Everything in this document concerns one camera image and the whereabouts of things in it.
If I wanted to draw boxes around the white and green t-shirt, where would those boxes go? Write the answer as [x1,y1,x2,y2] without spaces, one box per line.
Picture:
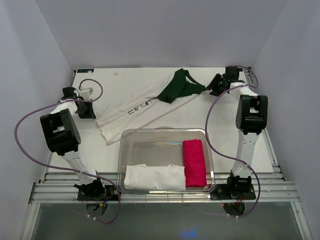
[96,68,206,145]

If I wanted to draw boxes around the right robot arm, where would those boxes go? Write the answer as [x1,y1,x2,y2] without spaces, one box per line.
[206,66,268,204]

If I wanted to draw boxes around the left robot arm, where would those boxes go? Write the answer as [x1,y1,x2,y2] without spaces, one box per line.
[40,87,106,200]

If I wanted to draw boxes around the blue corner label left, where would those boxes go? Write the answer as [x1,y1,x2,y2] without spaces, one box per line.
[76,68,94,73]

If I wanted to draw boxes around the clear plastic bin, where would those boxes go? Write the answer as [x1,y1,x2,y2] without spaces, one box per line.
[117,128,216,194]

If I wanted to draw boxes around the rolled white t-shirt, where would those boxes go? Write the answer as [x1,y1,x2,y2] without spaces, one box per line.
[123,164,186,191]

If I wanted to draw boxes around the rolled pink t-shirt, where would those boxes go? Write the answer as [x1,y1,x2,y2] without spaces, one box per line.
[182,139,207,188]

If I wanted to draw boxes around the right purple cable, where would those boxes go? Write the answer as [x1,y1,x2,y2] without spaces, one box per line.
[204,65,262,219]

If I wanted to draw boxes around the purple cable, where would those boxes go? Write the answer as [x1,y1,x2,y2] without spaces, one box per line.
[14,78,121,224]
[204,65,262,219]

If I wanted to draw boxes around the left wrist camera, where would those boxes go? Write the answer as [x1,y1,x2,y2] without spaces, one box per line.
[79,87,94,101]

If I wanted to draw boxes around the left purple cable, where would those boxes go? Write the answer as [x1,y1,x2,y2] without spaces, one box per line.
[14,78,121,224]

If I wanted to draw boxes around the aluminium frame rails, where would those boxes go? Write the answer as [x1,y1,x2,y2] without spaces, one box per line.
[27,66,313,240]

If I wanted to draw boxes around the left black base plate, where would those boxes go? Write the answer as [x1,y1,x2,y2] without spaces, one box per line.
[76,185,119,202]

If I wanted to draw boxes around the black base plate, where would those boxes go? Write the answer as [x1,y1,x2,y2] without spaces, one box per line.
[76,185,119,202]
[210,184,256,201]

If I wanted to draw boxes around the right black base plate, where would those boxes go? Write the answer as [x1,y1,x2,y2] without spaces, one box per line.
[210,184,256,201]

